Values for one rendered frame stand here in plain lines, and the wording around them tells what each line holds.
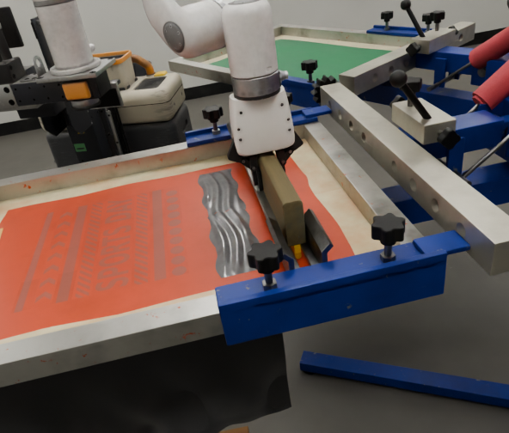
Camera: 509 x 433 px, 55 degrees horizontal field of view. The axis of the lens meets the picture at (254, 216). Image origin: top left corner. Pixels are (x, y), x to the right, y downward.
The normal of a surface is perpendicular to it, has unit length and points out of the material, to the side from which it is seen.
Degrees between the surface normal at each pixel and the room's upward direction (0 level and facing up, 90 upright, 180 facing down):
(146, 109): 90
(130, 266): 0
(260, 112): 90
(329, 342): 0
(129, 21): 90
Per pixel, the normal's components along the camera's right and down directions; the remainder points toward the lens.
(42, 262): -0.13, -0.84
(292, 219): 0.19, 0.50
